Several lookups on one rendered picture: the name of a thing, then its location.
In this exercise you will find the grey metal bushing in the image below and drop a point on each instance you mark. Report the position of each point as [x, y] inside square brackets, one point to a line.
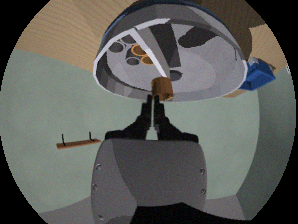
[117, 48]
[128, 40]
[130, 59]

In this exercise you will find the blue open box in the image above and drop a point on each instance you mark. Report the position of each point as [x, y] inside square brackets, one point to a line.
[259, 79]

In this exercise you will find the bronze bushing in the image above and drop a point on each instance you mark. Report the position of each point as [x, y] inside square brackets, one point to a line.
[146, 60]
[162, 85]
[138, 50]

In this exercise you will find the grey round turning table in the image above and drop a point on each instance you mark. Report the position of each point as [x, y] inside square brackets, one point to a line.
[201, 64]

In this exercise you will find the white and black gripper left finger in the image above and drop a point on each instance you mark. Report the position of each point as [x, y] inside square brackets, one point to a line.
[136, 130]

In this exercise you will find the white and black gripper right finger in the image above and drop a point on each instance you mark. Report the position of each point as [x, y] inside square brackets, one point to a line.
[167, 130]

